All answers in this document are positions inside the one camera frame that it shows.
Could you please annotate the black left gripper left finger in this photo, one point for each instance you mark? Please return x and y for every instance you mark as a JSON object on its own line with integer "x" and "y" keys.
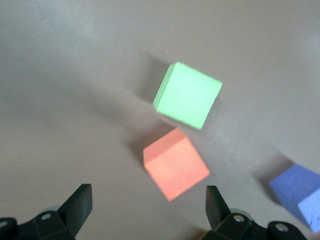
{"x": 62, "y": 220}

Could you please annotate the orange foam cube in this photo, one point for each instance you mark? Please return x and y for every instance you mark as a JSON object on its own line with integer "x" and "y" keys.
{"x": 175, "y": 165}

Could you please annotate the green foam cube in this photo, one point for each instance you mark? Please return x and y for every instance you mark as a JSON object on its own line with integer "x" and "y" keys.
{"x": 187, "y": 96}

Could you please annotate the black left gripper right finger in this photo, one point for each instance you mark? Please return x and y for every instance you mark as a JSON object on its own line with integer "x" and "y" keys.
{"x": 237, "y": 227}

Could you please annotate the purple foam cube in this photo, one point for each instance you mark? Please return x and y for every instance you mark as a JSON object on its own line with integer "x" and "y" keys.
{"x": 300, "y": 190}

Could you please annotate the brown table cover sheet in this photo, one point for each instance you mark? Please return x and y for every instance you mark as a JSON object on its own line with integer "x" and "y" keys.
{"x": 75, "y": 100}

